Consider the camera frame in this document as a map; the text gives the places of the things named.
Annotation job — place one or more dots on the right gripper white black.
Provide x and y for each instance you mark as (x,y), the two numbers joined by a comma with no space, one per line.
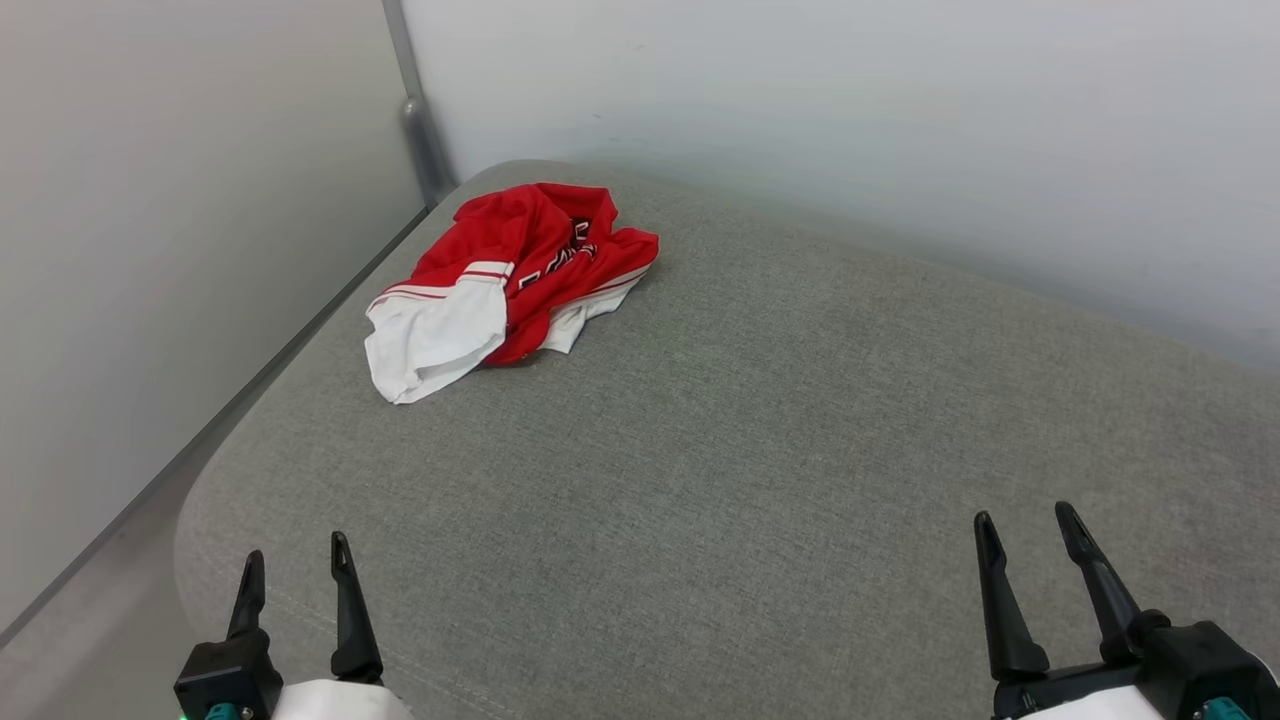
(1190,670)

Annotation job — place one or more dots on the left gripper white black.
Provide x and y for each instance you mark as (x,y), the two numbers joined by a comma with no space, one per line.
(230,675)

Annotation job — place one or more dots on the red and white jersey garment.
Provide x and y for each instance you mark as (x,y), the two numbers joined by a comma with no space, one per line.
(540,230)

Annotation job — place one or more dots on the grey metal wall post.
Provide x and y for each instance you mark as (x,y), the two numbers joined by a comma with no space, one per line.
(420,130)

